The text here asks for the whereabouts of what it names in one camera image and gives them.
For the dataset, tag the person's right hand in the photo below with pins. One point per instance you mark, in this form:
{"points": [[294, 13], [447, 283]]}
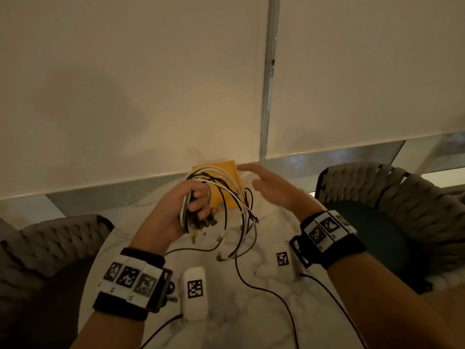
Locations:
{"points": [[287, 194]]}

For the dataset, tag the person's right thumb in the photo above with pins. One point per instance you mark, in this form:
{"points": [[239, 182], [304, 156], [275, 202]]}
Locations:
{"points": [[262, 186]]}

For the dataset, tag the dark green seat cushion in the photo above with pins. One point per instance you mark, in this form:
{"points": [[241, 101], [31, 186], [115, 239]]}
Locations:
{"points": [[377, 232]]}

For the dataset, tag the yellow box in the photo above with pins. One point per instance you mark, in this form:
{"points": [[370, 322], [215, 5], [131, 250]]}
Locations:
{"points": [[227, 170]]}

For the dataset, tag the grey window bottom frame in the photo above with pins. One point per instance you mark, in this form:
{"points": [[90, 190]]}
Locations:
{"points": [[109, 199]]}

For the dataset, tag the person's left fingers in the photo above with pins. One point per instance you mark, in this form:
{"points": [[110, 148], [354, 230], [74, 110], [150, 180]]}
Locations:
{"points": [[199, 206]]}

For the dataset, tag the person's left hand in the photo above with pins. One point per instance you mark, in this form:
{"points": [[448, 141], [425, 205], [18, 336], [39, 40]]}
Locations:
{"points": [[160, 223]]}

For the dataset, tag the beige roller blind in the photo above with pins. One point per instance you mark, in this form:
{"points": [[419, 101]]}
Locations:
{"points": [[127, 87], [370, 69]]}

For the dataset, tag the person's left forearm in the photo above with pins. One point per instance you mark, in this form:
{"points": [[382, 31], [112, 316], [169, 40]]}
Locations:
{"points": [[109, 332]]}

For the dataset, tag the grey window post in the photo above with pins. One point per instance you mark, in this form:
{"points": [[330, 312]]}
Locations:
{"points": [[269, 87]]}

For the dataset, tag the black wristband with marker blocks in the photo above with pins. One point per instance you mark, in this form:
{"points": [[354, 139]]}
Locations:
{"points": [[327, 232], [127, 278]]}

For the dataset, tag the white wrist camera with marker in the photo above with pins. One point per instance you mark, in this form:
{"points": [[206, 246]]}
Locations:
{"points": [[282, 267], [195, 290]]}

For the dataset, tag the person's right forearm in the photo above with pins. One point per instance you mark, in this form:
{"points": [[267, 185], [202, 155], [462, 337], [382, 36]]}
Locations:
{"points": [[377, 305]]}

